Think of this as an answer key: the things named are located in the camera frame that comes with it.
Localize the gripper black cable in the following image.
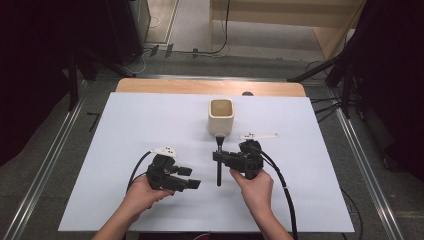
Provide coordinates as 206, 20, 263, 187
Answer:
254, 145, 300, 240
126, 150, 153, 194

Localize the person's left hand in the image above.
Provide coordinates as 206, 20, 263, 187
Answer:
125, 175, 175, 215

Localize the white table mat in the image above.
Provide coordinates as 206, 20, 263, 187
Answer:
57, 91, 355, 234

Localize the black makeup brush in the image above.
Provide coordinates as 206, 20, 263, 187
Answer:
213, 132, 227, 188

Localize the black cabinet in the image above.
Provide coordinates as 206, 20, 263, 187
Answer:
105, 0, 152, 67

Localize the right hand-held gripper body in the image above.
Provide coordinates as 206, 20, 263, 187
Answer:
229, 132, 280, 180

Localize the light wooden shelf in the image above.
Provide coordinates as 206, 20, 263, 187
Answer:
209, 0, 366, 62

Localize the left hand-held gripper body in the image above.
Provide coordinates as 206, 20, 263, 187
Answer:
146, 146, 189, 193

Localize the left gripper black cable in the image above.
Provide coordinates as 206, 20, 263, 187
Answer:
126, 150, 153, 194

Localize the white floor cable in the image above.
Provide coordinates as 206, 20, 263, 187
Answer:
131, 48, 153, 75

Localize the silver floor rail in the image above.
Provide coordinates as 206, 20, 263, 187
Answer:
2, 98, 86, 240
334, 106, 406, 240

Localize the long black hanging cable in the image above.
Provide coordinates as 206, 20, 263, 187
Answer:
192, 0, 232, 56

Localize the thin black floor cable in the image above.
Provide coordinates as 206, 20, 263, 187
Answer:
339, 187, 365, 240

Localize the beige square cup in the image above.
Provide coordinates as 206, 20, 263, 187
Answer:
207, 98, 236, 137

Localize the person's right hand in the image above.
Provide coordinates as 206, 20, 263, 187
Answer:
229, 168, 275, 217

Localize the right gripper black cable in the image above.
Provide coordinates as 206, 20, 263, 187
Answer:
254, 145, 300, 240

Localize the black metal stand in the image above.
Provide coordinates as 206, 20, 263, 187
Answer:
64, 48, 136, 112
287, 54, 356, 120

